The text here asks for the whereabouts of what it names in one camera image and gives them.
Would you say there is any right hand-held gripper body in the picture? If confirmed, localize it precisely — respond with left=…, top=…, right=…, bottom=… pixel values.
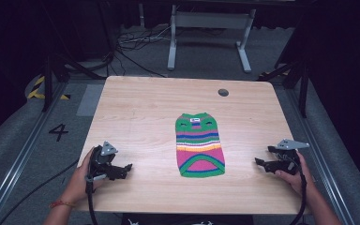
left=266, top=138, right=311, bottom=176

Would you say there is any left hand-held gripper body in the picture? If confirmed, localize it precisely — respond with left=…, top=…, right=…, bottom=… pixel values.
left=88, top=141, right=124, bottom=183

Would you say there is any person's right hand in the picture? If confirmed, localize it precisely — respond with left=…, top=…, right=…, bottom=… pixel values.
left=274, top=151, right=317, bottom=197

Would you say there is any person's left hand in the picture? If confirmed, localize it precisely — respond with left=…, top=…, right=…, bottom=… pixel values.
left=59, top=146, right=108, bottom=204

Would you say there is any striped knitted pet sweater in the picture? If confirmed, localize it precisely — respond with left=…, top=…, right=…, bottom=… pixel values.
left=174, top=112, right=226, bottom=179

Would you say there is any grey floor plate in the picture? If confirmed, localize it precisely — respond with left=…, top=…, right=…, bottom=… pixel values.
left=76, top=83, right=105, bottom=117

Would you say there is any black metal stand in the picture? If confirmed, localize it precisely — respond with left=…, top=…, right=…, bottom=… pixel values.
left=257, top=59, right=310, bottom=119
left=40, top=51, right=107, bottom=113

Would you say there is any grey metal floor rail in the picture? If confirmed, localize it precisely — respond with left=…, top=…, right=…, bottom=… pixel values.
left=0, top=82, right=68, bottom=225
left=285, top=88, right=357, bottom=225

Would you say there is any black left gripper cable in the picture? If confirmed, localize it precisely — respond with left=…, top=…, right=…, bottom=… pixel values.
left=84, top=149, right=99, bottom=225

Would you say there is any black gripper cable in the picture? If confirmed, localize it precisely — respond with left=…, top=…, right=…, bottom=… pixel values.
left=287, top=153, right=308, bottom=225
left=84, top=149, right=99, bottom=225

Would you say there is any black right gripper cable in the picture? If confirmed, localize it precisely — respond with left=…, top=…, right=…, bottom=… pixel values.
left=287, top=153, right=308, bottom=225

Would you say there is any red string bracelet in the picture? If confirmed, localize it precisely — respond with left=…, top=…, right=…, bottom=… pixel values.
left=48, top=200, right=76, bottom=209

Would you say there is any black floor cable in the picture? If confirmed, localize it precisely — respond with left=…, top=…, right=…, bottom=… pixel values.
left=0, top=158, right=81, bottom=225

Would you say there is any tangle of floor cables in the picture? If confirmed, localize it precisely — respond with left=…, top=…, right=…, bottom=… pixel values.
left=112, top=24, right=173, bottom=79

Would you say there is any white metal desk frame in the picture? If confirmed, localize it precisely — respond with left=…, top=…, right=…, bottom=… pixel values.
left=167, top=4, right=257, bottom=74

